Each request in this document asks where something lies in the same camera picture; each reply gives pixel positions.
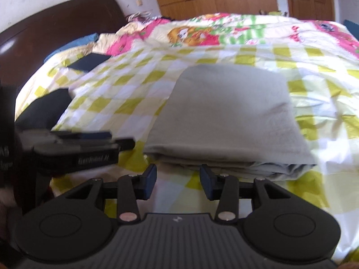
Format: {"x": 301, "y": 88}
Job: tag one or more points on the dark wooden headboard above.
{"x": 56, "y": 25}

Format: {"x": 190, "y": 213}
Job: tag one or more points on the dark blue folded cloth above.
{"x": 89, "y": 61}

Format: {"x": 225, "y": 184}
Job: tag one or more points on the grey pants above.
{"x": 224, "y": 112}

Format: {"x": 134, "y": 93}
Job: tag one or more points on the blue pillow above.
{"x": 75, "y": 43}

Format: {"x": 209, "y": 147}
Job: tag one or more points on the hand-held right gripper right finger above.
{"x": 206, "y": 183}

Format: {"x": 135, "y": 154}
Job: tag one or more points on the checkered cartoon print bedsheet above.
{"x": 134, "y": 89}

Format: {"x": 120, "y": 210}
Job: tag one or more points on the black cloth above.
{"x": 47, "y": 109}

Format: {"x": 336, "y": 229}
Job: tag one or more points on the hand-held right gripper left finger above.
{"x": 150, "y": 180}

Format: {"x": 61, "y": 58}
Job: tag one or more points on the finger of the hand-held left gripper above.
{"x": 89, "y": 135}
{"x": 124, "y": 143}

